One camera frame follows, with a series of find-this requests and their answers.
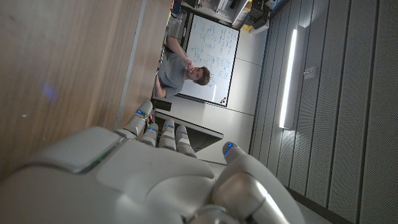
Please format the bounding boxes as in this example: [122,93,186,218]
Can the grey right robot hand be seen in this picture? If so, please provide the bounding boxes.
[0,100,306,224]

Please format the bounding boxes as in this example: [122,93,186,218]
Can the seated person in grey t-shirt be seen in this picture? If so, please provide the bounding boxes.
[154,35,211,99]

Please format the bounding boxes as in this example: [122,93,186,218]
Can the long ceiling light strip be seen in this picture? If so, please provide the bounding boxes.
[279,25,306,129]

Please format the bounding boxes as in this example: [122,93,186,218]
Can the white shelf unit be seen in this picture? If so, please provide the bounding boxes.
[192,0,253,29]

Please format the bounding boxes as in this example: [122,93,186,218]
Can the small grey ceiling box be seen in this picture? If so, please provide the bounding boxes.
[303,66,318,80]

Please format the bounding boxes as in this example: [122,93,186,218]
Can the whiteboard with black frame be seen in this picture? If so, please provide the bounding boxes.
[177,12,240,108]

